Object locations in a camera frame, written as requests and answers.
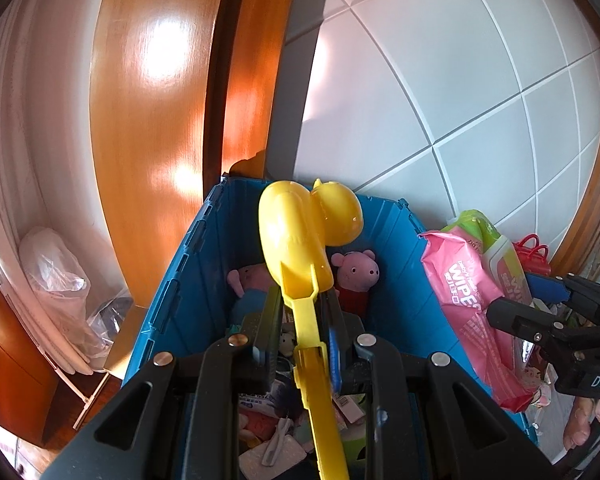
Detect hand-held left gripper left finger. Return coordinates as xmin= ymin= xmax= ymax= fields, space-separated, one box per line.
xmin=45 ymin=285 xmax=286 ymax=480

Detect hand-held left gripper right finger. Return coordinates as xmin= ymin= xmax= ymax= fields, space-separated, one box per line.
xmin=320 ymin=290 xmax=561 ymax=480

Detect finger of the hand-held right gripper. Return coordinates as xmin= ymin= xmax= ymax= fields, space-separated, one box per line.
xmin=525 ymin=271 xmax=600 ymax=333
xmin=486 ymin=296 xmax=588 ymax=361

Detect pink pig plush blue shirt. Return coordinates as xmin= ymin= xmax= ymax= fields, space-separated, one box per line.
xmin=226 ymin=263 xmax=281 ymax=331

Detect pink wet wipes pack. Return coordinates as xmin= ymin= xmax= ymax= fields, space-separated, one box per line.
xmin=419 ymin=225 xmax=538 ymax=413

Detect blue plastic storage crate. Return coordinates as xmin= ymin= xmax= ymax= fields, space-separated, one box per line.
xmin=121 ymin=172 xmax=538 ymax=480

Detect yellow plastic clamp toy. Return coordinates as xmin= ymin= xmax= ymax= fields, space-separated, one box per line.
xmin=258 ymin=178 xmax=365 ymax=480

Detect pink pig plush red dress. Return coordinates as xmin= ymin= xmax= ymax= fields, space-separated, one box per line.
xmin=330 ymin=249 xmax=380 ymax=318

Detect person's right hand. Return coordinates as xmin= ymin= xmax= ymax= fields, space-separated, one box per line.
xmin=562 ymin=394 xmax=600 ymax=456

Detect red toy suitcase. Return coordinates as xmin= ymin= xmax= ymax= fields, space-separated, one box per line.
xmin=512 ymin=232 xmax=553 ymax=276

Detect pink and white packet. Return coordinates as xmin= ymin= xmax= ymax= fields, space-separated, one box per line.
xmin=237 ymin=391 xmax=283 ymax=417

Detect green plush black legs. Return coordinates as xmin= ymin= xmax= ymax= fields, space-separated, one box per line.
xmin=337 ymin=422 xmax=371 ymax=466

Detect clear plastic bag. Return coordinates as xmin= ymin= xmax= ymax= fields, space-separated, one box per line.
xmin=82 ymin=295 xmax=136 ymax=363

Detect white plastic bag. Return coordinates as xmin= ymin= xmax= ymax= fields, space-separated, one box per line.
xmin=19 ymin=227 xmax=91 ymax=356

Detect wooden cabinet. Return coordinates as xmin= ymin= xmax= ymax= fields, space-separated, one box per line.
xmin=0 ymin=265 xmax=61 ymax=448

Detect white curtain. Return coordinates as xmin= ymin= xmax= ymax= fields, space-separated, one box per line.
xmin=0 ymin=0 xmax=131 ymax=376

